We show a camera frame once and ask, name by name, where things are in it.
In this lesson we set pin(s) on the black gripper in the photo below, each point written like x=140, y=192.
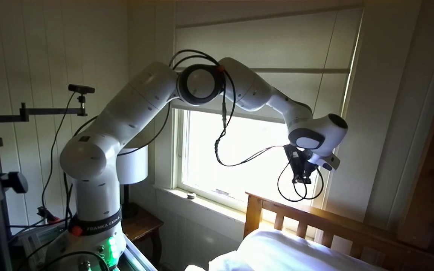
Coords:
x=298, y=162

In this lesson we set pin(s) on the white framed window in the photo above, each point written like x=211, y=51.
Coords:
x=248, y=158

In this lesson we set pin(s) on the black camera on stand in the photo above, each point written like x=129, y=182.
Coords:
x=24, y=113

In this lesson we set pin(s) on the wooden side table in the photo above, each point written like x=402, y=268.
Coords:
x=141, y=225

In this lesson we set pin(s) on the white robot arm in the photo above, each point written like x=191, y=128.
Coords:
x=90, y=156

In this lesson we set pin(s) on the white bed sheet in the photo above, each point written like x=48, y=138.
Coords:
x=271, y=250

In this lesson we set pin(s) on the wooden bunk bed frame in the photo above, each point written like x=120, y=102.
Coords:
x=405, y=250

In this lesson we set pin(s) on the cream roman shade curtain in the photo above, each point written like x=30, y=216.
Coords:
x=306, y=55

